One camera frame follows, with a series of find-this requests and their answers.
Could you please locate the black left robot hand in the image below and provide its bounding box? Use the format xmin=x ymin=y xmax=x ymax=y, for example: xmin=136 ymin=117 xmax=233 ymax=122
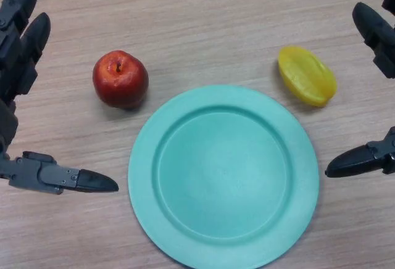
xmin=0 ymin=0 xmax=120 ymax=196

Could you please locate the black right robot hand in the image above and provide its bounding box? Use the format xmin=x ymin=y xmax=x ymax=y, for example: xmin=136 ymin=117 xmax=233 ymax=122
xmin=325 ymin=0 xmax=395 ymax=178

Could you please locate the red apple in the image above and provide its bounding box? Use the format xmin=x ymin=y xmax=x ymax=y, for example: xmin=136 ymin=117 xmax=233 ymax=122
xmin=92 ymin=49 xmax=149 ymax=110

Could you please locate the green round plate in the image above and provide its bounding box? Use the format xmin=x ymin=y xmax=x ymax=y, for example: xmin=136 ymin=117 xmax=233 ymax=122
xmin=127 ymin=85 xmax=320 ymax=269

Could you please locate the yellow starfruit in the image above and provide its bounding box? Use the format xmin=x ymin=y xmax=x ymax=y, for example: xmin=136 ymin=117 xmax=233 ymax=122
xmin=277 ymin=45 xmax=338 ymax=108

